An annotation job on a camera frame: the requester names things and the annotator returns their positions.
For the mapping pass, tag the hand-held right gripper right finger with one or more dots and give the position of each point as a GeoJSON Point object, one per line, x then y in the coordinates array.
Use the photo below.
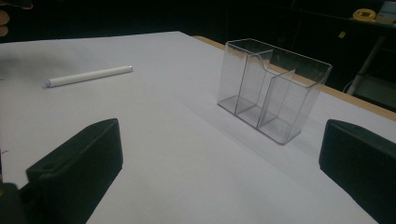
{"type": "Point", "coordinates": [361, 168]}

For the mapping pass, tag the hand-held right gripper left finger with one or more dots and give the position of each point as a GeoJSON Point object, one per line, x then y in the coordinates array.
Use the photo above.
{"type": "Point", "coordinates": [77, 174]}

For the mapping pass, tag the white marker pen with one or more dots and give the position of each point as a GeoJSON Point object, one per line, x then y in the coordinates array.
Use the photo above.
{"type": "Point", "coordinates": [88, 76]}

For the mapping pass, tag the clear plastic compartment holder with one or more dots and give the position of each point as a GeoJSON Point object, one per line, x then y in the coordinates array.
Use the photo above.
{"type": "Point", "coordinates": [267, 93]}

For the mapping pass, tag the metal stand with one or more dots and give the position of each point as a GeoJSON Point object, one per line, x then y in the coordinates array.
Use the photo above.
{"type": "Point", "coordinates": [365, 67]}

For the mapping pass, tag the yellow tape roll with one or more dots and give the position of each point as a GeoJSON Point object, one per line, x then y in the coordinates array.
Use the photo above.
{"type": "Point", "coordinates": [364, 14]}

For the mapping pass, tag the white box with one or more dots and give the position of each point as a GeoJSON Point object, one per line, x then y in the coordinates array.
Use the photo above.
{"type": "Point", "coordinates": [386, 12]}

